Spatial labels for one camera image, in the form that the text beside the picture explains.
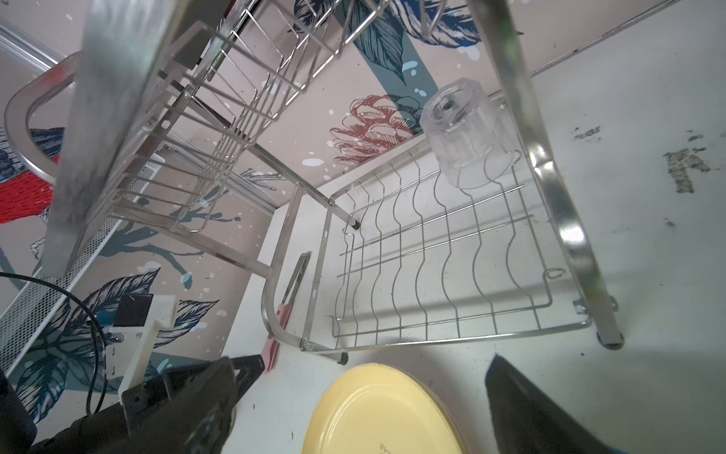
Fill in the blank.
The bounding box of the white wire mesh basket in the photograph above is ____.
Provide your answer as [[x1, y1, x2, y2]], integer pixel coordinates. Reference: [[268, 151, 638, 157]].
[[0, 163, 160, 376]]

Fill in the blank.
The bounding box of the yellow cream plate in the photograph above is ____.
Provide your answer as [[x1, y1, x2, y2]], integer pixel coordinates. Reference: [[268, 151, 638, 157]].
[[302, 363, 468, 453]]

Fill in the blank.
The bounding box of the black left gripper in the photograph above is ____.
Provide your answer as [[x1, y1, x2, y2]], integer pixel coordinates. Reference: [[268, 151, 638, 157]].
[[121, 355, 266, 437]]

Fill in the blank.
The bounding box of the chrome two-tier dish rack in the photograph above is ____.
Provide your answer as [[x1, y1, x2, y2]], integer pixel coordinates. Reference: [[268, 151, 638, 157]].
[[4, 0, 625, 365]]

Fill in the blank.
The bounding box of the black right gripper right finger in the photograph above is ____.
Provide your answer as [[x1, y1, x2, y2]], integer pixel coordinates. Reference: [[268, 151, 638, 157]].
[[485, 356, 616, 453]]

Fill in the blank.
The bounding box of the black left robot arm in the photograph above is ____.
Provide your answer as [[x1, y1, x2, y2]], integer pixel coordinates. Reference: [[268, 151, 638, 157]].
[[1, 355, 266, 453]]

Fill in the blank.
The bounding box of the pink spotted handle knife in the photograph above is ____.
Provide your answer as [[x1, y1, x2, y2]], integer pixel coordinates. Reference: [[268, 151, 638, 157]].
[[261, 251, 311, 375]]

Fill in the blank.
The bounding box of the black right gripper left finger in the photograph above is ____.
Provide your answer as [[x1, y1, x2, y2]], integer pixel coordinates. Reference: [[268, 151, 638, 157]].
[[99, 358, 237, 453]]

